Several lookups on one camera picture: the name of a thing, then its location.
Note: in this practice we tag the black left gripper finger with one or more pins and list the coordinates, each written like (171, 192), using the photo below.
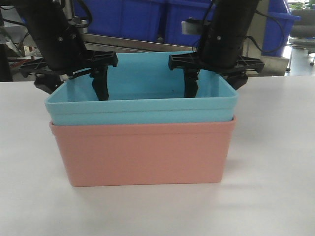
(47, 82)
(99, 82)

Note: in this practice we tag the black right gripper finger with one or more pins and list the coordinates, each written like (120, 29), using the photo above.
(236, 80)
(190, 79)

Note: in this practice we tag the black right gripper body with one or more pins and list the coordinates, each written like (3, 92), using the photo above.
(192, 61)

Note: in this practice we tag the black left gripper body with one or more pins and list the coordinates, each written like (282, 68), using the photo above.
(94, 63)

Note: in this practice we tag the light blue plastic box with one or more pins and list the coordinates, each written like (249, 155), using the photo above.
(142, 89)

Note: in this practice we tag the pink plastic box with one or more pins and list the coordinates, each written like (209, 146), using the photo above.
(139, 154)

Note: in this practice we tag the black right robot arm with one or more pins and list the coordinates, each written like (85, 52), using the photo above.
(220, 46)

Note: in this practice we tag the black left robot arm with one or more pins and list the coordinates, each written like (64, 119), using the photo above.
(62, 48)

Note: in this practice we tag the blue crate middle left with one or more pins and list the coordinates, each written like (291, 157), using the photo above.
(129, 19)

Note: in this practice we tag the blue crate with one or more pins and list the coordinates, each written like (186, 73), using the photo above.
(278, 27)
(183, 21)
(129, 19)

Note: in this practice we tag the blue crate middle right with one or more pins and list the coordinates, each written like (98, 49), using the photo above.
(183, 21)

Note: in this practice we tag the blue crate far right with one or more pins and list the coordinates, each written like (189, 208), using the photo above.
(278, 27)

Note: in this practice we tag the grey office chair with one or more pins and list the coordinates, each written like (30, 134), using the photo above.
(302, 34)

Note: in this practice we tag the stainless steel shelf frame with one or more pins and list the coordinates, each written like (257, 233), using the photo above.
(274, 66)

